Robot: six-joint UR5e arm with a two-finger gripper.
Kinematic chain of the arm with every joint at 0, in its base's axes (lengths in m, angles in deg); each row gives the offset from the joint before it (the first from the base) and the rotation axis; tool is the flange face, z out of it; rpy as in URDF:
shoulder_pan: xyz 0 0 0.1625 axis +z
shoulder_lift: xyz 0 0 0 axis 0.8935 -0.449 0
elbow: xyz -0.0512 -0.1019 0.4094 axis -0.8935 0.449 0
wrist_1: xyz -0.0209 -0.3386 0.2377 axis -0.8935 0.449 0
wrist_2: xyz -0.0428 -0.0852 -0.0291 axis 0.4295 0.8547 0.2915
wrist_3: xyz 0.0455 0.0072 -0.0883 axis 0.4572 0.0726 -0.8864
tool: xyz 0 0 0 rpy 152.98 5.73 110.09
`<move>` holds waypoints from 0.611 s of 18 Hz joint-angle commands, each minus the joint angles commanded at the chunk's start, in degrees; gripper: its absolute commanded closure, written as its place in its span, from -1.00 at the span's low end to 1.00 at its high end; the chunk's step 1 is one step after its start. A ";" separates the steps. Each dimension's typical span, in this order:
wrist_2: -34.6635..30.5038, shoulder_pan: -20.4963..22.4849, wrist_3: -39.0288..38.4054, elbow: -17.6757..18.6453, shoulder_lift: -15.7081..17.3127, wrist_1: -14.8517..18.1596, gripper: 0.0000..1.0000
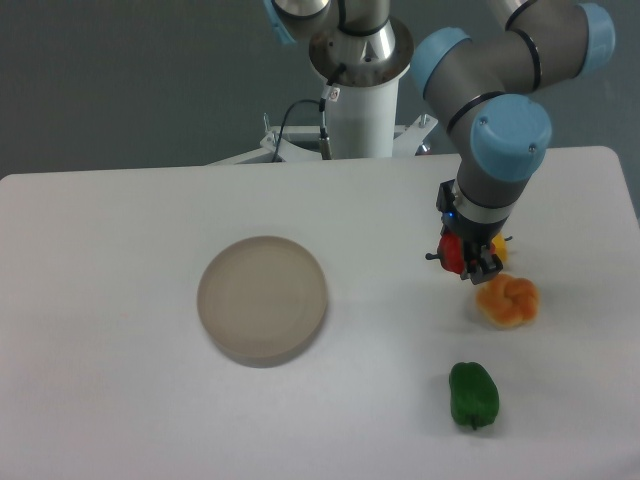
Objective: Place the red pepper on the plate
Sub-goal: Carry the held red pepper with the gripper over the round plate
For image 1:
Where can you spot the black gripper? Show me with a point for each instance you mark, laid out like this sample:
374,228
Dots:
480,264

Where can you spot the red pepper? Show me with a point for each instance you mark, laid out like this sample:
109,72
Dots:
450,253

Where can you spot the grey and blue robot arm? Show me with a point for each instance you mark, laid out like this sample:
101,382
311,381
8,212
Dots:
478,91

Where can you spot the yellow pepper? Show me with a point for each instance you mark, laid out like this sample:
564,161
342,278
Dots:
499,247

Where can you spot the green pepper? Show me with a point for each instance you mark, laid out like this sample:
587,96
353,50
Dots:
474,397

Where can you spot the beige round plate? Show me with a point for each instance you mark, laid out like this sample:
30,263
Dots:
262,300

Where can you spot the knotted bread roll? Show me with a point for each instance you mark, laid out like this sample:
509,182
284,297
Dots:
507,301

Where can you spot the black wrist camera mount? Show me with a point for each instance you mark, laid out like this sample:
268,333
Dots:
446,198

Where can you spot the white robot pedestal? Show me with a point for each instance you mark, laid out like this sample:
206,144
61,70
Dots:
359,123

